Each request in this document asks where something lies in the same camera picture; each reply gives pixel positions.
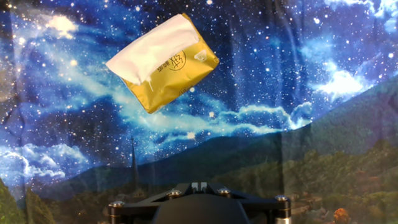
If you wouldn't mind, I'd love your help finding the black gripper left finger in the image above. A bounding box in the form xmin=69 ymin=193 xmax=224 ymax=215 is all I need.
xmin=108 ymin=182 xmax=200 ymax=224

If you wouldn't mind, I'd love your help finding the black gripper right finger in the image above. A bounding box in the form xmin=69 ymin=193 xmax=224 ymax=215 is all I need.
xmin=199 ymin=182 xmax=292 ymax=224

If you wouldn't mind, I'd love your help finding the gold tissue pack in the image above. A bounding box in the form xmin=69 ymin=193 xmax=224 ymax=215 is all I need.
xmin=105 ymin=12 xmax=220 ymax=114

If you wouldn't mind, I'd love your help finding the galaxy landscape print tablecloth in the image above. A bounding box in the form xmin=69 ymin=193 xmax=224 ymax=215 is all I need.
xmin=0 ymin=0 xmax=398 ymax=224

